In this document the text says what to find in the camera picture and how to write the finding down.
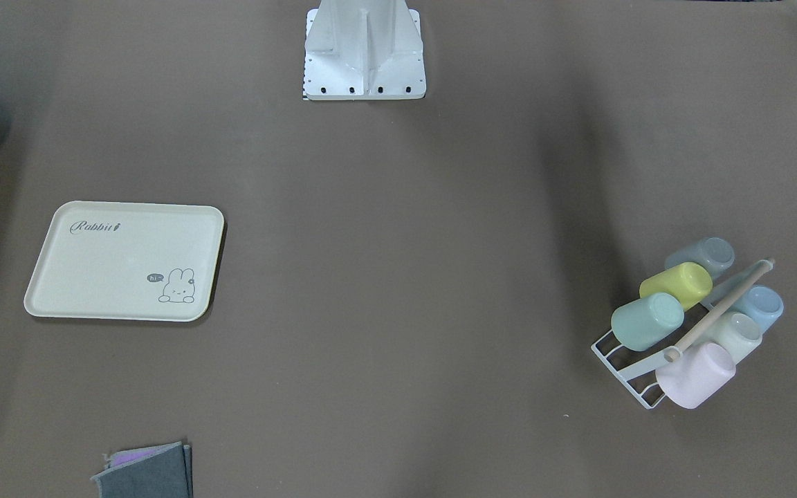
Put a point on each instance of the yellow plastic cup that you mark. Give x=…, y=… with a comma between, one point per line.
x=690, y=283

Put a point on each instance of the grey plastic cup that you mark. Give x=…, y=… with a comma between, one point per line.
x=714, y=254

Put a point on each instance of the green plastic cup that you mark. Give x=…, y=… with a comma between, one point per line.
x=641, y=324

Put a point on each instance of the wooden rack handle rod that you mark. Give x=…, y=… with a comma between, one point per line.
x=729, y=292

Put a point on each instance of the white wire cup rack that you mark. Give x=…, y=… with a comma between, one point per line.
x=636, y=370

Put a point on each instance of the cream rabbit print tray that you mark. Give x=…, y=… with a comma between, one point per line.
x=127, y=261

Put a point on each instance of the white plastic cup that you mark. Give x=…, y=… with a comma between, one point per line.
x=737, y=333

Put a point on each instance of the light blue plastic cup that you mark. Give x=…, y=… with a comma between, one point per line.
x=762, y=304

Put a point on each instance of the grey folded cloth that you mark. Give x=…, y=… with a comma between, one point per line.
x=154, y=471

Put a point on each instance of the pink plastic cup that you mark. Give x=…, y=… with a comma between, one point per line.
x=698, y=374

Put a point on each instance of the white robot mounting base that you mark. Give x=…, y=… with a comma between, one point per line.
x=363, y=50

